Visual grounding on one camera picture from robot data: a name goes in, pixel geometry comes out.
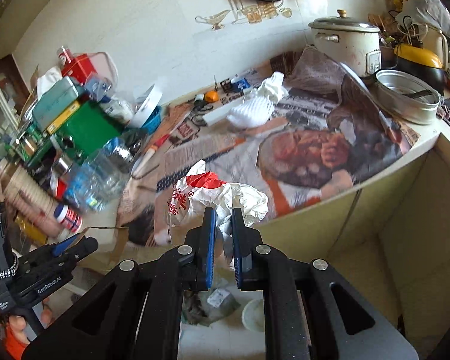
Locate yellow black kettle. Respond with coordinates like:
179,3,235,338
393,43,446,94

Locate clear water bottle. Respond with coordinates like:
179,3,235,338
64,137,134,212

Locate newspaper sheets on counter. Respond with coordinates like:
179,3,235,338
117,47,417,246

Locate red tin canister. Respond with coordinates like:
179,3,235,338
57,46,97,86

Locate blue plastic basket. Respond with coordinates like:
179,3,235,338
141,106,161,135

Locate yellow oil bottle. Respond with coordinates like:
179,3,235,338
14,214,48,246

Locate red white plastic bag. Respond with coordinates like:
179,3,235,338
166,160,268,233

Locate person's left hand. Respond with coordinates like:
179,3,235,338
1,299,55,350

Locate white rice cooker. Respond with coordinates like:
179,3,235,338
309,10,382,78

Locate small white red jar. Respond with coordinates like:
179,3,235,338
53,204,83,234

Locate grey bag on floor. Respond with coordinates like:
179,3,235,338
182,279,241,327

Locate metal basin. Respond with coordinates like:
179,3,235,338
375,69,441,125

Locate white plastic bag hanging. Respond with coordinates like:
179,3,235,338
395,0,450,38

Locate green tin box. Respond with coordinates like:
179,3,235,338
22,101,124,169

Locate teal tissue pack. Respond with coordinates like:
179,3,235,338
32,76,84,132

